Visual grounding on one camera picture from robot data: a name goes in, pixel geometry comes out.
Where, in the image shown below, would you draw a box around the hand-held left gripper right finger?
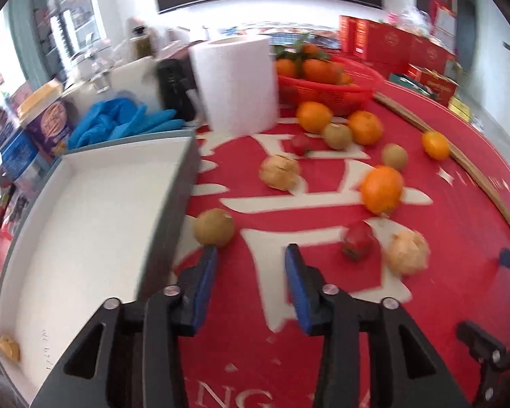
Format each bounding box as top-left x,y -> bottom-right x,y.
284,243 -> 470,408

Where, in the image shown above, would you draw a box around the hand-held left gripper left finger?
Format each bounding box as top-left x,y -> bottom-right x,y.
30,244 -> 219,408

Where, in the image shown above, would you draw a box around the brown kiwi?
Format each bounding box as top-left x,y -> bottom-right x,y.
381,143 -> 409,171
194,208 -> 236,248
323,123 -> 353,151

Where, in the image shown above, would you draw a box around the tan walnut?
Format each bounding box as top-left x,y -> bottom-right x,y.
259,155 -> 302,191
0,336 -> 21,362
386,230 -> 431,275

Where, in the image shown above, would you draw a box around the white cardboard tray box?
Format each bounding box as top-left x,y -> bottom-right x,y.
0,130 -> 201,406

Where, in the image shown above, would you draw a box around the large orange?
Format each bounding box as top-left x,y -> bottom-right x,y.
360,166 -> 405,216

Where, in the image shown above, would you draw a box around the small red tomato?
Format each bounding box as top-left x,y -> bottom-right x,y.
290,134 -> 312,156

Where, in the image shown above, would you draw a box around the red printed tablecloth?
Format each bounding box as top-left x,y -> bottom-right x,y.
0,81 -> 510,408

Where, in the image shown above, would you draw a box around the yellow box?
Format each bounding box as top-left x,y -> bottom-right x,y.
448,96 -> 483,124

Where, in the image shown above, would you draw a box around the blue rubber gloves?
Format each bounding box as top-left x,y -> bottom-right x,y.
68,98 -> 185,150

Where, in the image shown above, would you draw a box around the black box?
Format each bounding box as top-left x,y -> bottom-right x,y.
156,57 -> 198,122

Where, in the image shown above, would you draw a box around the red gift box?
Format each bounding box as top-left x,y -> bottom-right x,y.
410,34 -> 457,69
406,64 -> 460,107
365,19 -> 413,62
339,15 -> 368,56

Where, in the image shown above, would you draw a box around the white paper towel roll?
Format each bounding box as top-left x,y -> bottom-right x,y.
188,35 -> 280,137

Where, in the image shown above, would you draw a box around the red plastic basket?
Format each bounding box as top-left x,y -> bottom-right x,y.
276,54 -> 385,116

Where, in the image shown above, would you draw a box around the green box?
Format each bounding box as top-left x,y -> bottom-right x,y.
389,72 -> 434,94

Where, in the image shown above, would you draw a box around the white basin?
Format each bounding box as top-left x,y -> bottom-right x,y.
64,57 -> 171,115

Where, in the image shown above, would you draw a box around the purple cup yellow lid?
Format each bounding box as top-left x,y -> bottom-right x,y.
17,79 -> 75,158

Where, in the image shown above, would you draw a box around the pile of leafy tangerines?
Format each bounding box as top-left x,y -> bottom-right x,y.
274,36 -> 353,86

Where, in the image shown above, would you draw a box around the metal faucet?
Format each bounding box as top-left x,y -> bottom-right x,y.
83,45 -> 113,94

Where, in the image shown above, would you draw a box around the glass jar dark lid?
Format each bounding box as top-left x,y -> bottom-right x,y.
130,25 -> 154,58

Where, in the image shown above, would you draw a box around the grey door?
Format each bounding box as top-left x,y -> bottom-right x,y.
455,0 -> 479,52

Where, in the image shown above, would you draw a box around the clear plastic bag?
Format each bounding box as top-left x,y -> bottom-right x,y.
389,6 -> 434,35

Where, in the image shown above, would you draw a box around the glass display cabinet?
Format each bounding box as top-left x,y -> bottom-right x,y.
8,0 -> 107,81

